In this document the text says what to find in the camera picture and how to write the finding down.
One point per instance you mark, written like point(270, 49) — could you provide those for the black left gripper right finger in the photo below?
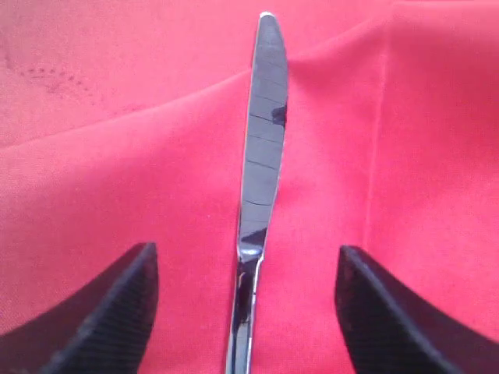
point(388, 328)

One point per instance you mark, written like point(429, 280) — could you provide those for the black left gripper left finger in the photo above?
point(102, 328)

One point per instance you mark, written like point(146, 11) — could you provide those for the silver table knife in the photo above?
point(261, 168)

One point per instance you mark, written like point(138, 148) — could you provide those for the red scalloped table cloth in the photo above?
point(124, 122)

